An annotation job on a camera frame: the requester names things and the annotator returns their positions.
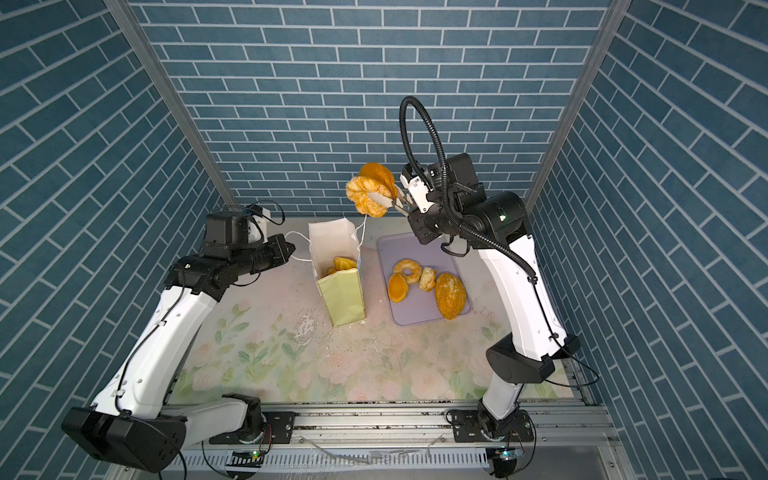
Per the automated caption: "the aluminium corner post right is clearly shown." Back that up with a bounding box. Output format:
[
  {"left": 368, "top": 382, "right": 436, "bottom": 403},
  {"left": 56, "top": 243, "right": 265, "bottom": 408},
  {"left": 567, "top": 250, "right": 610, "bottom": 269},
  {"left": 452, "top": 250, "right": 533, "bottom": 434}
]
[{"left": 525, "top": 0, "right": 631, "bottom": 212}]

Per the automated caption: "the small pale bread roll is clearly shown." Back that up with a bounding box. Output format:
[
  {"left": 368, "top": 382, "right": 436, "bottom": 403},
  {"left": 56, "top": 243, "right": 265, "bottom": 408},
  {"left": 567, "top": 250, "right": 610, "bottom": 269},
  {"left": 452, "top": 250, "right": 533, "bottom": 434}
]
[{"left": 419, "top": 267, "right": 437, "bottom": 292}]

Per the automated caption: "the round orange bun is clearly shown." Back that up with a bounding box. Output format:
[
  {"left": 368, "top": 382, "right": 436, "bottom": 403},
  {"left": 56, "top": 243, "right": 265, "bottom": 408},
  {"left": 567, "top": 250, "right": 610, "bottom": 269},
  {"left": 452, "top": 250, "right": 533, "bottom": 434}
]
[{"left": 387, "top": 273, "right": 409, "bottom": 303}]

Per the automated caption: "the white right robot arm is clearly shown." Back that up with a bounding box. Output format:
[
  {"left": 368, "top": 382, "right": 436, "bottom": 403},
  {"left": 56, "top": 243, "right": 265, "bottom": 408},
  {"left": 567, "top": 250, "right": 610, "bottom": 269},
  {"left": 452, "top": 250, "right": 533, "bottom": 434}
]
[{"left": 399, "top": 154, "right": 580, "bottom": 441}]

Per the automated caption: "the white paper gift bag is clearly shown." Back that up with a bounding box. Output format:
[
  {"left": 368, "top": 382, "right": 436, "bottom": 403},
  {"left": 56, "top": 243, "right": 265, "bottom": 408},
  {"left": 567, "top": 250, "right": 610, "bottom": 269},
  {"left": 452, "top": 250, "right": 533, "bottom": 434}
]
[{"left": 297, "top": 219, "right": 366, "bottom": 326}]

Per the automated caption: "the lilac plastic tray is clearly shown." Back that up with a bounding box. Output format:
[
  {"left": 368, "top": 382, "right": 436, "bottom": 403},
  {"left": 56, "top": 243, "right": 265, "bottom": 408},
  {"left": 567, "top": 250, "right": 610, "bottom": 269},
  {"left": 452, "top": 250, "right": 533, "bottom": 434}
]
[{"left": 376, "top": 233, "right": 459, "bottom": 326}]

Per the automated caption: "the sesame seeded oval bread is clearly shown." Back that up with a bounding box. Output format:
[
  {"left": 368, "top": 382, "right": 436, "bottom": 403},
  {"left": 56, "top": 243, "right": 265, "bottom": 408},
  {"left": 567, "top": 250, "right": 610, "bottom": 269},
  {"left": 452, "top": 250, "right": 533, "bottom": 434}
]
[{"left": 434, "top": 272, "right": 467, "bottom": 320}]

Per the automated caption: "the aluminium corner post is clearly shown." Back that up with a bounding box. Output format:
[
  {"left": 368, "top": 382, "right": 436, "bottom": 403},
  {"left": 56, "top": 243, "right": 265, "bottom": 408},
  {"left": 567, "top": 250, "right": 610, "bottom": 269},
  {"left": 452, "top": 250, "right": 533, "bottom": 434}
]
[
  {"left": 104, "top": 0, "right": 238, "bottom": 206},
  {"left": 525, "top": 0, "right": 631, "bottom": 212}
]

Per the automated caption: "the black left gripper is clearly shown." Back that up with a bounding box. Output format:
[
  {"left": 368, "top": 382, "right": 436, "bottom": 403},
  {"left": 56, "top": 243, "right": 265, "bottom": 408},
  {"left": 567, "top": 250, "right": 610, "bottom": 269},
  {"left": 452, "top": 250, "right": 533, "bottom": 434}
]
[{"left": 229, "top": 233, "right": 297, "bottom": 279}]

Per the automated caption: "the large twisted golden bread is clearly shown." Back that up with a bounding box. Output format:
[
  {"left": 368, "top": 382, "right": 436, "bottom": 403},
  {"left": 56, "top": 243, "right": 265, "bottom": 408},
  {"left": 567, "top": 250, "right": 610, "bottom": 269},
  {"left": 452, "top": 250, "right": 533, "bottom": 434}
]
[{"left": 345, "top": 163, "right": 397, "bottom": 218}]

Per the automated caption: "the yellow half-moon bread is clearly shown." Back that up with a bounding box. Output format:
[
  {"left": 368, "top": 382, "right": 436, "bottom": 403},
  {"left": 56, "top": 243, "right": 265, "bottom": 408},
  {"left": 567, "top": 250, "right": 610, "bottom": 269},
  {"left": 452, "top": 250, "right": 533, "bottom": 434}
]
[{"left": 333, "top": 256, "right": 357, "bottom": 271}]

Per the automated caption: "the ring donut bread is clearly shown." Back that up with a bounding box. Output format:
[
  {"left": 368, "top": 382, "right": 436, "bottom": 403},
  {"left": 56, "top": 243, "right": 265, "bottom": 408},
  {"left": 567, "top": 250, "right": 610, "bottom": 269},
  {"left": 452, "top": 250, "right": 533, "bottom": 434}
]
[{"left": 393, "top": 258, "right": 422, "bottom": 285}]

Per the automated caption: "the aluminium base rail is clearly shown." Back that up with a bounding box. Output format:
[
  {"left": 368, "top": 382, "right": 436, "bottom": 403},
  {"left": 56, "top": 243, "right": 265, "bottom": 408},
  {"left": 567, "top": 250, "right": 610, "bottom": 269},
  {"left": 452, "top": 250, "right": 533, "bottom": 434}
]
[{"left": 107, "top": 398, "right": 631, "bottom": 480}]

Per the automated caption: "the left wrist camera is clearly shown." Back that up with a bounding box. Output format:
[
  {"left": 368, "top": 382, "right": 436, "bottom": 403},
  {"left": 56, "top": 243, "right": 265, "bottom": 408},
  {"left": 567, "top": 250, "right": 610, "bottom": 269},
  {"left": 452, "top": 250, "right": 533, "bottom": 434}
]
[{"left": 243, "top": 204, "right": 272, "bottom": 243}]

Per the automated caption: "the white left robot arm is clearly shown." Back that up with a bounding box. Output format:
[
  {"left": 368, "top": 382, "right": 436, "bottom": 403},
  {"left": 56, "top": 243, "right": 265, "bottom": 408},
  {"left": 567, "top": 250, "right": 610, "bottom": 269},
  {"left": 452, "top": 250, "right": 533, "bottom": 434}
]
[{"left": 61, "top": 201, "right": 295, "bottom": 473}]

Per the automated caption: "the aluminium corner post left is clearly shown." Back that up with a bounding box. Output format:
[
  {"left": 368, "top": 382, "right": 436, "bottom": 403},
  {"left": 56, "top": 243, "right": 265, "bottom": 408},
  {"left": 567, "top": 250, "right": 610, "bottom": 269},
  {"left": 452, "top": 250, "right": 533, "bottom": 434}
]
[{"left": 104, "top": 0, "right": 238, "bottom": 206}]

